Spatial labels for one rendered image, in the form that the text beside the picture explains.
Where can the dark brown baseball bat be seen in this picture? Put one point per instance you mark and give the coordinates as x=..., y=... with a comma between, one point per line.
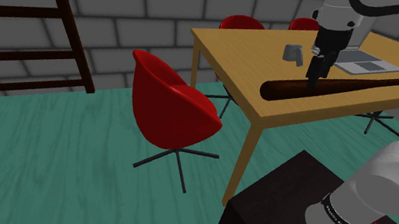
x=360, y=86

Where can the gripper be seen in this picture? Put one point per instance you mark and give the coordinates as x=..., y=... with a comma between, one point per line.
x=332, y=40

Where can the light wooden table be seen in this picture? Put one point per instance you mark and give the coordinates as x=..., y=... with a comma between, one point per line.
x=243, y=60

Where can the grey laptop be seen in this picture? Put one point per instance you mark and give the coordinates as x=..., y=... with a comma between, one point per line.
x=363, y=64

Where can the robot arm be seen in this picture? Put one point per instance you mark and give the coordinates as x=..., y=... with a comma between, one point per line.
x=383, y=185

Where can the dark wooden ladder shelf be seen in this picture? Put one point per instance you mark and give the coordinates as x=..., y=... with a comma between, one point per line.
x=65, y=17

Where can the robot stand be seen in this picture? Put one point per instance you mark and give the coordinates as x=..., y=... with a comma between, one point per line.
x=271, y=206

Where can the grey mug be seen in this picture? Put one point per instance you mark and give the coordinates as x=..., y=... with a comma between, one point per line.
x=292, y=54

